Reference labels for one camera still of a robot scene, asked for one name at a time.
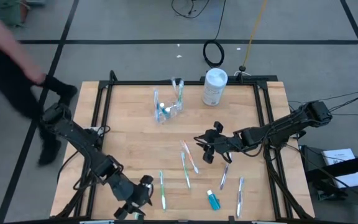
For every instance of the purple toothbrush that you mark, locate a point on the purple toothbrush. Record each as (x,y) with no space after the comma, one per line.
(224,176)

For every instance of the white paper booklet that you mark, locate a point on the white paper booklet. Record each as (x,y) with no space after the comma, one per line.
(337,155)

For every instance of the green bag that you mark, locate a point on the green bag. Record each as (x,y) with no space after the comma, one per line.
(11,12)

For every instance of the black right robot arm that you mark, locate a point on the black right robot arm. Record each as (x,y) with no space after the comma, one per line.
(284,124)

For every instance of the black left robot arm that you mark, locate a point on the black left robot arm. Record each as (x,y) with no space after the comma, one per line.
(82,138)

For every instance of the white wipes canister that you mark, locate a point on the white wipes canister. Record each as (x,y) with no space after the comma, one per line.
(214,90)

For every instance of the black table clamp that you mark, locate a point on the black table clamp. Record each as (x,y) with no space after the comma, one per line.
(231,219)

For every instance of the white toothbrush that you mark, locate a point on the white toothbrush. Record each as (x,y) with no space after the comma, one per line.
(240,197)

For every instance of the clear acrylic organizer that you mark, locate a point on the clear acrylic organizer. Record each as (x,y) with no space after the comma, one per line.
(176,112)

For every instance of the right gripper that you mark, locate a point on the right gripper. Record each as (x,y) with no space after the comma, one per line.
(217,143)

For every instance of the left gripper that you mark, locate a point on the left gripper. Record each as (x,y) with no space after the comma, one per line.
(134,196)

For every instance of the white label strip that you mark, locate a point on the white label strip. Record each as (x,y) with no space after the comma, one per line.
(267,222)
(96,222)

